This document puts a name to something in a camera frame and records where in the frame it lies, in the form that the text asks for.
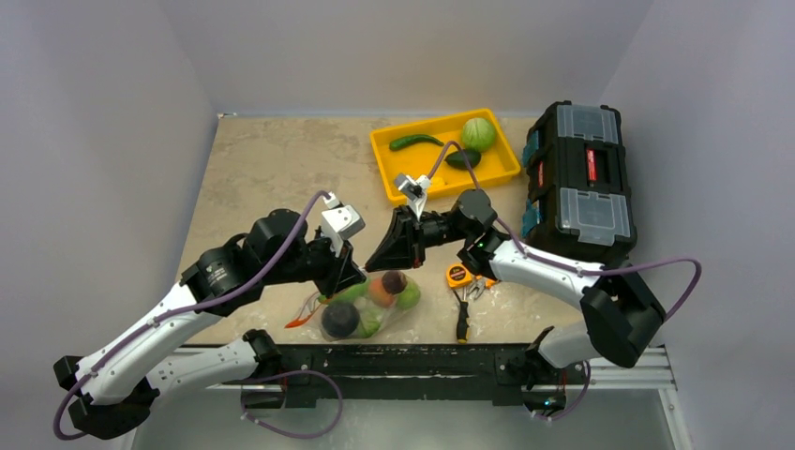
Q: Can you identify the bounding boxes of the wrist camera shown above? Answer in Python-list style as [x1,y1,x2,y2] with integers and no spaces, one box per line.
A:
[320,192,366,257]
[394,173,431,219]

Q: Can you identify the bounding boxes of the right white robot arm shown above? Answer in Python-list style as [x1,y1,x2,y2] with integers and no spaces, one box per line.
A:
[365,189,666,382]

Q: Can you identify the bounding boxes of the clear orange zip bag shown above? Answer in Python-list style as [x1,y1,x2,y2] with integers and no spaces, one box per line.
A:
[285,270,422,341]

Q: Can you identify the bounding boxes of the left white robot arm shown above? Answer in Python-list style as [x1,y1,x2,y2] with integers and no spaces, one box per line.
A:
[53,205,365,440]

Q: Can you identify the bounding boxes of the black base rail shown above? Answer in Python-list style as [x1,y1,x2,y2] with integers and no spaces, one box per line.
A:
[229,330,587,412]

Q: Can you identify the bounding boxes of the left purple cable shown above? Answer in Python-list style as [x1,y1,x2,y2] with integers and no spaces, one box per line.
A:
[52,189,330,443]

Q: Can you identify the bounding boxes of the orange handled pliers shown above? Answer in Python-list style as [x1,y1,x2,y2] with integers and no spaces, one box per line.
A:
[464,277,496,302]

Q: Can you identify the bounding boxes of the white cauliflower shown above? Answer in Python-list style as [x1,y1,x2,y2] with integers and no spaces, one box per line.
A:
[353,297,393,338]

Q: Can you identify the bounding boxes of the green lime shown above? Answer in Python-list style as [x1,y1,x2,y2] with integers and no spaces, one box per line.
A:
[395,281,421,310]

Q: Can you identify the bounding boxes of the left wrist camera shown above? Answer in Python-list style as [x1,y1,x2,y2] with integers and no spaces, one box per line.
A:
[320,192,366,257]

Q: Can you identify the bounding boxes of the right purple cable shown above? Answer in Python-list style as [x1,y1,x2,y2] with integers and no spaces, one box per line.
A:
[425,140,703,324]

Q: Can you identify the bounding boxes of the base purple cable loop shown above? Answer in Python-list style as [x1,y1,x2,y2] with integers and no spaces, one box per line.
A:
[239,369,344,440]

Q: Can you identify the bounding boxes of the light green cucumber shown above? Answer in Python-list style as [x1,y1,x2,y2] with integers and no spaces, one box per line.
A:
[318,283,368,305]

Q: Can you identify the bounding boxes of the purple eggplant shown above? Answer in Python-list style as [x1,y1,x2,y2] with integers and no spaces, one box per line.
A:
[321,303,360,339]

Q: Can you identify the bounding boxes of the dark green chili pepper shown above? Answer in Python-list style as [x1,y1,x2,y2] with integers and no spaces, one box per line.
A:
[388,134,444,151]

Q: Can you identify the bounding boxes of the yellow tape measure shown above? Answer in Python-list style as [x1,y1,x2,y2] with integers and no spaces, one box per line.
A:
[445,263,473,290]

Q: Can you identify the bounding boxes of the dark green avocado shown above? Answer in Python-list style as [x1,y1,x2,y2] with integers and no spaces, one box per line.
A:
[444,148,482,171]

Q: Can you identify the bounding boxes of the black toolbox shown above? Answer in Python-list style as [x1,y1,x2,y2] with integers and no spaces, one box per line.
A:
[520,100,638,263]

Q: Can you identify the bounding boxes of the yellow plastic tray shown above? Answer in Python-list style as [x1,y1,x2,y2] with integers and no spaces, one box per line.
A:
[369,108,520,206]

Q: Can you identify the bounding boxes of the green cabbage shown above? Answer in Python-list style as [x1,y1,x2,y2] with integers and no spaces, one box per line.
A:
[460,117,497,153]

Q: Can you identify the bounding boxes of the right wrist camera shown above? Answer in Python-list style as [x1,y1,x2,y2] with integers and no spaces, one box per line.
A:
[394,173,431,219]

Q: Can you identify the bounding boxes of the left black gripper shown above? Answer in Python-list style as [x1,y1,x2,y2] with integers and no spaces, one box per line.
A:
[262,226,366,297]

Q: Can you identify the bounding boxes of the dark red plum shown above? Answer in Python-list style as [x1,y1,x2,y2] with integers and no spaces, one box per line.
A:
[381,270,408,295]

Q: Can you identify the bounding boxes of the black yellow screwdriver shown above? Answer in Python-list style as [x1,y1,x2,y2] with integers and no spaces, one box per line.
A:
[453,289,470,344]

